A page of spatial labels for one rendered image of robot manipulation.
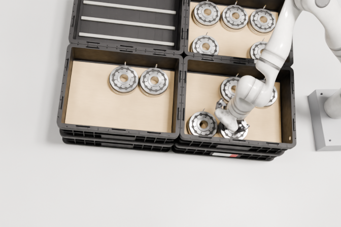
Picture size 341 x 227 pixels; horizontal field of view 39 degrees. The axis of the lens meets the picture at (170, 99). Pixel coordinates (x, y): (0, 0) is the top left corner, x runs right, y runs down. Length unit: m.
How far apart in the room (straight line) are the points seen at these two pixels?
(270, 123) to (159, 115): 0.41
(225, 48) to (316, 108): 0.43
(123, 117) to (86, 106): 0.13
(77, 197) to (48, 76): 0.47
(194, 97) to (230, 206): 0.42
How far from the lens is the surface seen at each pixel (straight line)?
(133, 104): 1.69
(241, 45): 1.86
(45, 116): 1.82
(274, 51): 1.39
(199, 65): 1.72
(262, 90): 1.39
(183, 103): 1.61
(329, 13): 1.43
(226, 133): 1.68
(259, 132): 1.75
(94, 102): 1.69
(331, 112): 1.90
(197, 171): 1.79
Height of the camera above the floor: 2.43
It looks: 69 degrees down
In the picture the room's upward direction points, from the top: 22 degrees clockwise
